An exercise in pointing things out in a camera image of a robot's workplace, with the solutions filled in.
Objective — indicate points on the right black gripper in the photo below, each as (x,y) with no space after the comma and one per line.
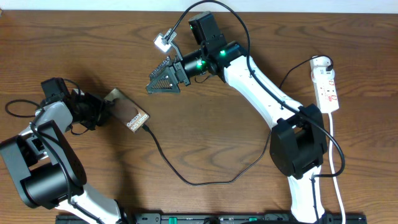
(179,71)

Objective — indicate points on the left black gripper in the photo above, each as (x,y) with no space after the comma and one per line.
(97,106)

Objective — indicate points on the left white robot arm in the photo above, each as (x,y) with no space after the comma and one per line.
(43,166)

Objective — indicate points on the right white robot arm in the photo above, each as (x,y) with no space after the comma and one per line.
(297,141)

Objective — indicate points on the white power strip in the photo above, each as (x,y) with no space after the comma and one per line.
(322,75)

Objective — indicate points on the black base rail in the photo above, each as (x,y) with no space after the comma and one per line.
(156,218)

